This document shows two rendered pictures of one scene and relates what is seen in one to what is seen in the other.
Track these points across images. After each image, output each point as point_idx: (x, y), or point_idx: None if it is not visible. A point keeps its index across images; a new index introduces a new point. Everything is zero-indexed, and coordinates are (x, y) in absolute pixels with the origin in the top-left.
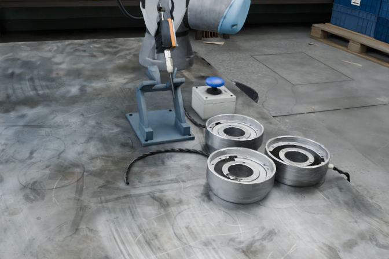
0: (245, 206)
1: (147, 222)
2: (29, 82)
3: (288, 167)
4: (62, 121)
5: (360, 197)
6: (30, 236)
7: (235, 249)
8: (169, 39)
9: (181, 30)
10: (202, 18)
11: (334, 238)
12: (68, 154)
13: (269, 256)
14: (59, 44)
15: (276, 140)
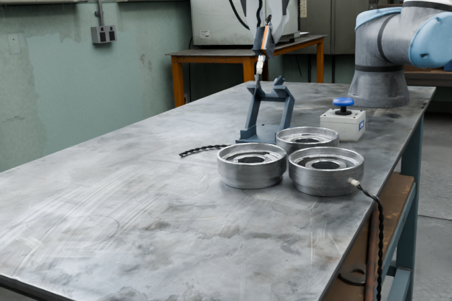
0: (229, 188)
1: (150, 175)
2: (236, 101)
3: (291, 165)
4: (213, 121)
5: (352, 218)
6: (89, 161)
7: (168, 203)
8: (260, 42)
9: (383, 64)
10: (393, 48)
11: (255, 228)
12: (180, 136)
13: (180, 215)
14: (304, 84)
15: (328, 150)
